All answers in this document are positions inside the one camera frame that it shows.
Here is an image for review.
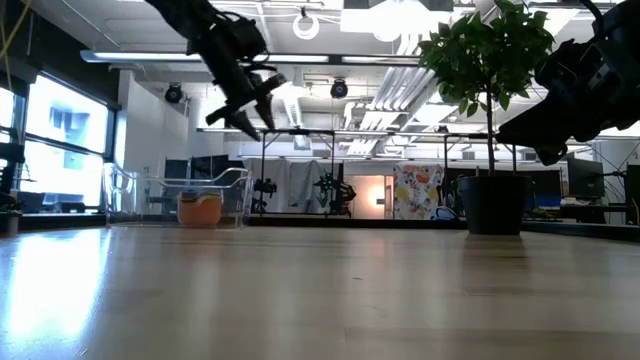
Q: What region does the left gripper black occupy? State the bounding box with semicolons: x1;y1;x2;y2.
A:
199;39;289;142

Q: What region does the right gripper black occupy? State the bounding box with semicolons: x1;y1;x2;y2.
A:
496;9;640;149

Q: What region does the yellow measuring cup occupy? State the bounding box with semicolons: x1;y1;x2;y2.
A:
179;191;222;202

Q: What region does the orange measuring cup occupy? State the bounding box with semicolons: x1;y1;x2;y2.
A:
176;195;224;227

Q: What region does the clear plastic basket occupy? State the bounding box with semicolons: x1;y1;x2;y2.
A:
103;162;254;230

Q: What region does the potted green plant black pot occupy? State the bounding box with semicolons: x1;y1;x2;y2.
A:
418;0;556;236

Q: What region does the grey hanging cloth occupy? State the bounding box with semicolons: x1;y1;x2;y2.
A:
244;158;326;214

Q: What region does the black computer monitor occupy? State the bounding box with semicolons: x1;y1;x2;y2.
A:
567;158;606;199

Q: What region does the ceiling light bar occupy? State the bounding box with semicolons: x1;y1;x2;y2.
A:
81;49;207;64

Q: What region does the floral patterned cloth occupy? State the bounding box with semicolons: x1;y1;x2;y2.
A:
394;163;446;221

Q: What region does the black metal frame stand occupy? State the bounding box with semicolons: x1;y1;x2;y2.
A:
259;128;337;216
442;132;519;176

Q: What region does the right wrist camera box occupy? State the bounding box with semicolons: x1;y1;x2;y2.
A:
532;143;570;167

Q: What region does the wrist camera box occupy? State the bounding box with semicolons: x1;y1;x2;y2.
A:
217;12;270;62
532;143;570;167

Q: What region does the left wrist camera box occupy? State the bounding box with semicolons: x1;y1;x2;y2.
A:
217;12;270;62

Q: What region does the white hanging ring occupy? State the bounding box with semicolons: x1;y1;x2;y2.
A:
292;13;321;41

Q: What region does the black aluminium table frame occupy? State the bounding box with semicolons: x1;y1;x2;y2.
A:
0;212;640;241

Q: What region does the yellow cable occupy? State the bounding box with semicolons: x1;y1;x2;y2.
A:
0;0;32;92

